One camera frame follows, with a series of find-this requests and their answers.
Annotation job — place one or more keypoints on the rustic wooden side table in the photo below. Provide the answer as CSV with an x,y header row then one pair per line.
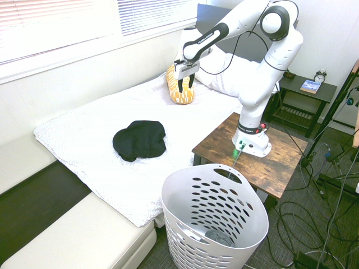
x,y
266,173

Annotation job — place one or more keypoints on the grey headboard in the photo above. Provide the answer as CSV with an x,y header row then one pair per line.
x,y
213,14

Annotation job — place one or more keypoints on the black twin-bell alarm clock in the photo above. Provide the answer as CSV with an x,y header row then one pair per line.
x,y
320,77

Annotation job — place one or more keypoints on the black tripod stand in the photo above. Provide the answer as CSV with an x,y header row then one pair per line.
x,y
333,112

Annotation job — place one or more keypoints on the black nightstand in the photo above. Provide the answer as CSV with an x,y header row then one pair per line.
x,y
308,96

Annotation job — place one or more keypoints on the grey garment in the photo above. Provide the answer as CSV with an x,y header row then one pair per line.
x,y
218,238

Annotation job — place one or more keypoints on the wide white window blind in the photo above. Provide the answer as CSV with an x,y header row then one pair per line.
x,y
56,25

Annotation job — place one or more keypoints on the narrow white window blind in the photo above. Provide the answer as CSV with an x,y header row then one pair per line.
x,y
157,14

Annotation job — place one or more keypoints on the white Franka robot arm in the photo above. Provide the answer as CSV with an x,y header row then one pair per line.
x,y
253,92

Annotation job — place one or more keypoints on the cream cushioned bench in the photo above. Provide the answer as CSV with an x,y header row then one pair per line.
x,y
70,238

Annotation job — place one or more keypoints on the small dark box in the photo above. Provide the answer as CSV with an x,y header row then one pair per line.
x,y
289,75

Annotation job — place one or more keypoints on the white patterned duvet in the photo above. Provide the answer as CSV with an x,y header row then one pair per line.
x,y
95,117

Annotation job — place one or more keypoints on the black shirt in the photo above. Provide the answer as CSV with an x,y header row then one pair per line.
x,y
140,140

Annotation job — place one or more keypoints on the white perforated laundry basket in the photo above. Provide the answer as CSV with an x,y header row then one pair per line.
x,y
246,224

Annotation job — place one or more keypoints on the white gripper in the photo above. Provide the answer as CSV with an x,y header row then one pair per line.
x,y
185,68

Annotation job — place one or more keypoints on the black power strip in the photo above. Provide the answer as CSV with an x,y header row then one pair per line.
x,y
304,260

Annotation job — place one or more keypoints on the yellow patterned bolster pillow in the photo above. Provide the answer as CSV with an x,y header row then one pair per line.
x,y
179,96

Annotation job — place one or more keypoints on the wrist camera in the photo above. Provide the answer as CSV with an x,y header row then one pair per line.
x,y
177,61

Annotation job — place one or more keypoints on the blue and white book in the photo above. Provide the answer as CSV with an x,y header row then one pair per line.
x,y
310,86

